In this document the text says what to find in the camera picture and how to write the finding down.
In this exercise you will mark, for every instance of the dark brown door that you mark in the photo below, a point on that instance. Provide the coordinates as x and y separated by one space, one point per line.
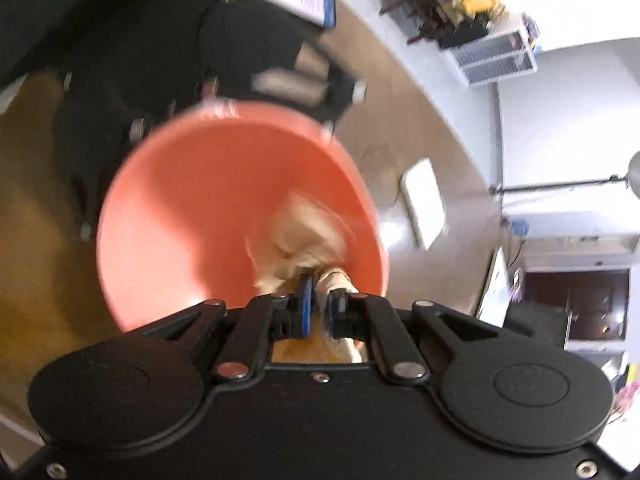
575 305

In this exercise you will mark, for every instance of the studio lamp on stand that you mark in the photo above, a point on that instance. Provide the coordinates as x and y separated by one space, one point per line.
550 186

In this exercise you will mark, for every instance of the white drawer cabinet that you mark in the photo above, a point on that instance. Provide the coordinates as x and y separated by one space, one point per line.
495 57

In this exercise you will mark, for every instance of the yellow bag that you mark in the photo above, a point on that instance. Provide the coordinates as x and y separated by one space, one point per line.
482 4

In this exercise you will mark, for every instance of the silver laptop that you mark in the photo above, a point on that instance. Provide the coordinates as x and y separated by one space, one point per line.
495 287

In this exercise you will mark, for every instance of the beige cleaning cloth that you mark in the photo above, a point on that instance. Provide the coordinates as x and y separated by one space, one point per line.
305 240

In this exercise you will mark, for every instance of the white sponge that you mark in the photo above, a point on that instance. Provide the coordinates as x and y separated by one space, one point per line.
424 202

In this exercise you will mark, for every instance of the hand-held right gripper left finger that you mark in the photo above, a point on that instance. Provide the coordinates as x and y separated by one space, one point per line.
303 307

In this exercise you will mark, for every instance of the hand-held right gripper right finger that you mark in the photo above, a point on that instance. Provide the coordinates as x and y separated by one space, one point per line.
336 312

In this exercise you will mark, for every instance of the orange footed bowl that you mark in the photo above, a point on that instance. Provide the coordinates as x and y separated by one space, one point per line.
200 200

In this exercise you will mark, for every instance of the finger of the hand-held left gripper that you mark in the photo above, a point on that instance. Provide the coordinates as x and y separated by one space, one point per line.
342 85
90 170

